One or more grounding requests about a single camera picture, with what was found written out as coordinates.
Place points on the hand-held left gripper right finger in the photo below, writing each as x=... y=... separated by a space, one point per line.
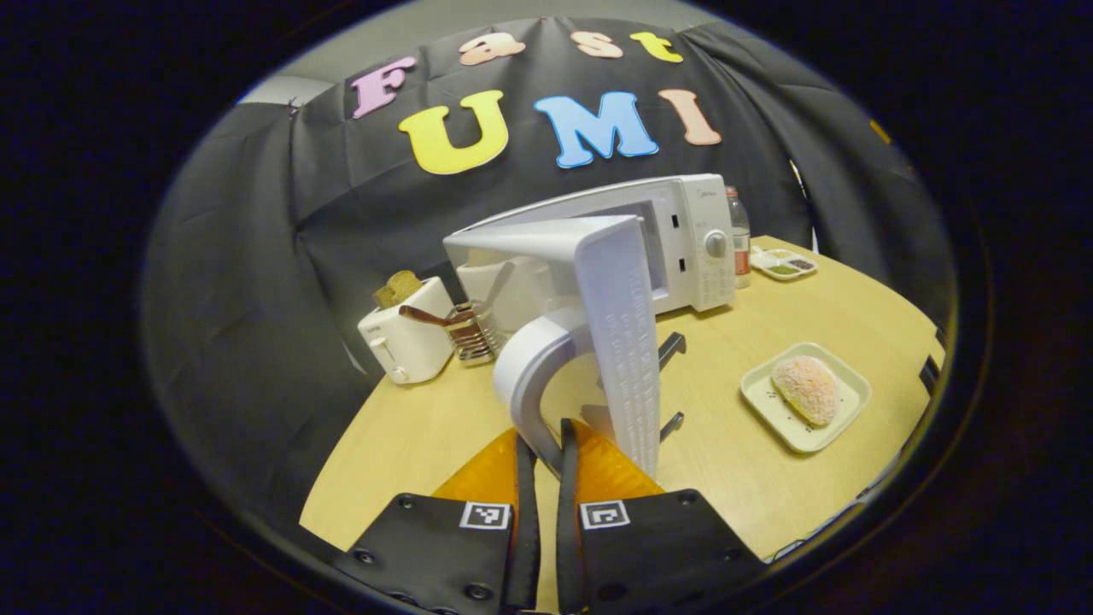
x=568 y=530

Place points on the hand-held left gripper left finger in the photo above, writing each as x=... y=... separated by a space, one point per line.
x=528 y=530

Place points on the white toaster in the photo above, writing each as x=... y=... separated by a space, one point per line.
x=410 y=342

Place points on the white microwave oven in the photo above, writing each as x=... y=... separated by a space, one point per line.
x=696 y=222

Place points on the brown wooden spoon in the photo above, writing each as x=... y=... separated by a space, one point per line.
x=427 y=316

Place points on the cream square plate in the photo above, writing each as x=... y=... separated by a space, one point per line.
x=773 y=412

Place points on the sugared bread bun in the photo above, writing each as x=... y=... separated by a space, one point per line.
x=807 y=390

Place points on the clear plastic bottle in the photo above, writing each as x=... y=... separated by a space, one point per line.
x=739 y=239

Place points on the white divided bean dish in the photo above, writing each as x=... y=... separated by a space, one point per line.
x=781 y=263

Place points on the brown toast slice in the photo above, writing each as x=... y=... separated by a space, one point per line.
x=398 y=288

